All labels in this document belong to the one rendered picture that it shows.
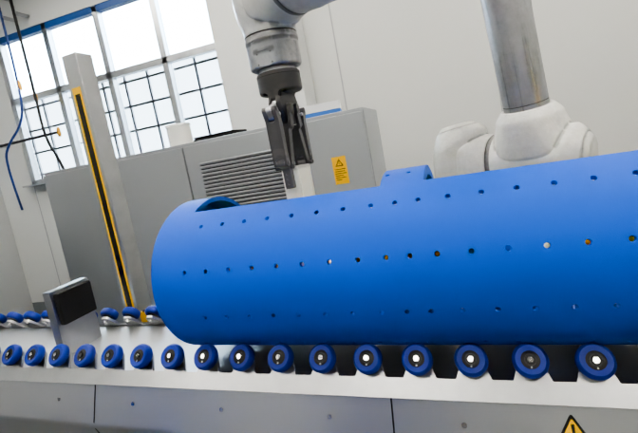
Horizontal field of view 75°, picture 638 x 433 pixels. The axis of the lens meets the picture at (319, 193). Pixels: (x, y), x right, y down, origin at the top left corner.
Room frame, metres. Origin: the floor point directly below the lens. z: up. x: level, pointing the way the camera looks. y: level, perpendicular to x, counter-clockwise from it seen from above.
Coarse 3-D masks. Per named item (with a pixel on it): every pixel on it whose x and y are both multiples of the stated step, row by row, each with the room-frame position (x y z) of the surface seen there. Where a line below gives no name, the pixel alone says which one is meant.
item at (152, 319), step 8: (8, 320) 1.18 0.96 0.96; (48, 320) 1.12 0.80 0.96; (104, 320) 1.04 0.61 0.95; (112, 320) 1.05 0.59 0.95; (128, 320) 1.02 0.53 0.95; (136, 320) 1.02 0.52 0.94; (152, 320) 0.99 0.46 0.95; (160, 320) 1.00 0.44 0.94; (0, 328) 1.23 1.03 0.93; (8, 328) 1.21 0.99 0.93; (16, 328) 1.20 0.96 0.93
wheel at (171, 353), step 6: (168, 348) 0.74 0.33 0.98; (174, 348) 0.73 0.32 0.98; (180, 348) 0.73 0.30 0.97; (162, 354) 0.74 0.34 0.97; (168, 354) 0.73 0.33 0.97; (174, 354) 0.73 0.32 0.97; (180, 354) 0.73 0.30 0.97; (162, 360) 0.73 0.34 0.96; (168, 360) 0.73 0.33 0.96; (174, 360) 0.72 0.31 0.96; (180, 360) 0.72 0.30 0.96; (162, 366) 0.73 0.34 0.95; (168, 366) 0.72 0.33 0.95; (174, 366) 0.72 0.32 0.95
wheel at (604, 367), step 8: (584, 344) 0.50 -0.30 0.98; (592, 344) 0.50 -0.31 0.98; (576, 352) 0.50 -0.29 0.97; (584, 352) 0.50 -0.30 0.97; (592, 352) 0.49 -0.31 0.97; (600, 352) 0.49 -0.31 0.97; (608, 352) 0.49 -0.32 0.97; (576, 360) 0.50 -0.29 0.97; (584, 360) 0.49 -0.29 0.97; (592, 360) 0.49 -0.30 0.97; (600, 360) 0.49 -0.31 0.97; (608, 360) 0.48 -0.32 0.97; (584, 368) 0.49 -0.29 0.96; (592, 368) 0.48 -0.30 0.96; (600, 368) 0.48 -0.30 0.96; (608, 368) 0.48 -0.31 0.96; (616, 368) 0.48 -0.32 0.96; (592, 376) 0.48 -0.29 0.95; (600, 376) 0.48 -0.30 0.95; (608, 376) 0.48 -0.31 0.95
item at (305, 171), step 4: (304, 164) 0.75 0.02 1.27; (308, 164) 0.75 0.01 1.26; (300, 168) 0.75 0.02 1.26; (304, 168) 0.75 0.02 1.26; (308, 168) 0.75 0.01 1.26; (300, 172) 0.75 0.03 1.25; (304, 172) 0.75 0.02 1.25; (308, 172) 0.75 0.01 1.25; (300, 176) 0.75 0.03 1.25; (304, 176) 0.75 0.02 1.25; (308, 176) 0.75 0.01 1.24; (304, 180) 0.75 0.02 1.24; (308, 180) 0.75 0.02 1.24; (304, 184) 0.75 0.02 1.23; (308, 184) 0.75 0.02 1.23; (312, 184) 0.75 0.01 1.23; (304, 188) 0.75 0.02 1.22; (308, 188) 0.75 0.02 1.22; (312, 188) 0.75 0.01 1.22; (304, 192) 0.75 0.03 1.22; (308, 192) 0.75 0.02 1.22; (312, 192) 0.75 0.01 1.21; (304, 196) 0.75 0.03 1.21; (308, 196) 0.75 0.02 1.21
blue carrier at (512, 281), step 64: (384, 192) 0.60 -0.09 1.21; (448, 192) 0.56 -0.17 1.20; (512, 192) 0.52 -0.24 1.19; (576, 192) 0.49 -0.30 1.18; (192, 256) 0.67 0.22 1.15; (256, 256) 0.62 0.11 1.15; (320, 256) 0.58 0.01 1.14; (384, 256) 0.55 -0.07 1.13; (448, 256) 0.52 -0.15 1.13; (512, 256) 0.49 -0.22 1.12; (576, 256) 0.46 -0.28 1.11; (192, 320) 0.67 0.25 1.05; (256, 320) 0.63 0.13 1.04; (320, 320) 0.59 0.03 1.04; (384, 320) 0.56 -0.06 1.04; (448, 320) 0.53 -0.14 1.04; (512, 320) 0.50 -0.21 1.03; (576, 320) 0.48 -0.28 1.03
